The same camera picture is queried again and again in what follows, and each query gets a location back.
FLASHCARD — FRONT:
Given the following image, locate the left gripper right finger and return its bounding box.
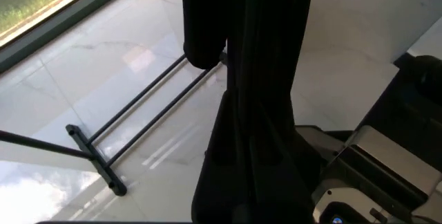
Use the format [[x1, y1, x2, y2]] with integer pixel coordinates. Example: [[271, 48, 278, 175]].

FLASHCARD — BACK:
[[248, 127, 322, 223]]

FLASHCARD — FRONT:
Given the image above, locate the black garment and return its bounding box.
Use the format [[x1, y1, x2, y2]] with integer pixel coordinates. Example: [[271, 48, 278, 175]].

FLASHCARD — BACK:
[[181, 0, 324, 197]]

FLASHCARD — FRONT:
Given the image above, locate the black clothes rack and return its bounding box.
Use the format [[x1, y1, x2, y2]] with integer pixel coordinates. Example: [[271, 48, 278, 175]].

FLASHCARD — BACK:
[[0, 53, 229, 197]]

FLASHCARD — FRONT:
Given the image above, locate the window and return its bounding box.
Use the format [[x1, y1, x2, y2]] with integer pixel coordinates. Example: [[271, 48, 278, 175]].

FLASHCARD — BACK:
[[0, 0, 146, 75]]

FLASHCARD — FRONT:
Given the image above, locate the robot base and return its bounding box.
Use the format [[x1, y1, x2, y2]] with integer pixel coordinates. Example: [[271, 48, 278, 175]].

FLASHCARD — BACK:
[[295, 53, 442, 223]]

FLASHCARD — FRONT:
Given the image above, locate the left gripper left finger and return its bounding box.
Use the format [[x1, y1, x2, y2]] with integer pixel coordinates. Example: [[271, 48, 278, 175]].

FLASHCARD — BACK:
[[191, 91, 249, 223]]

